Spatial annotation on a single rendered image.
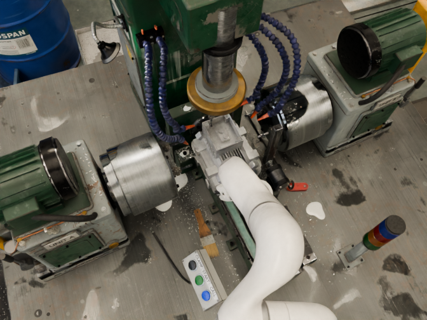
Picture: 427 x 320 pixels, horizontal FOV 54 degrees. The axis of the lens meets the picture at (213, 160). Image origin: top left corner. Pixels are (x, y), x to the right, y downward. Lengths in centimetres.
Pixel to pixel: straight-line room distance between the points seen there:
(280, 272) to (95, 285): 100
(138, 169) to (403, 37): 96
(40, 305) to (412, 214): 145
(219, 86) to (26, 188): 59
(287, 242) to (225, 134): 72
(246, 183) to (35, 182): 56
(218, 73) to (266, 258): 57
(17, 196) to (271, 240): 72
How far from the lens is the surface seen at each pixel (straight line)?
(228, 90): 124
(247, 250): 149
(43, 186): 120
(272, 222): 78
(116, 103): 191
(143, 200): 137
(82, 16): 345
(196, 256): 132
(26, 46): 280
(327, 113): 155
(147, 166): 134
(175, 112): 145
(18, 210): 121
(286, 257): 75
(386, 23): 153
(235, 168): 103
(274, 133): 131
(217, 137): 143
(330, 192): 176
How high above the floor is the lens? 237
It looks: 64 degrees down
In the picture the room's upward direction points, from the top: 3 degrees clockwise
